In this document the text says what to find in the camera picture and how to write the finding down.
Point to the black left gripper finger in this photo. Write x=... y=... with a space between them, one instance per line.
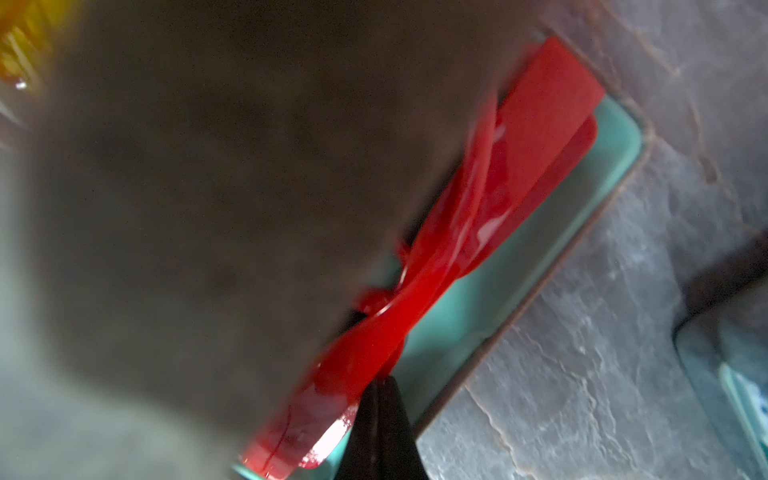
x=382 y=445

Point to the grey case white glasses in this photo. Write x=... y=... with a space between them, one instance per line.
x=723 y=352

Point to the pink case yellow glasses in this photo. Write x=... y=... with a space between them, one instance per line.
x=30 y=30

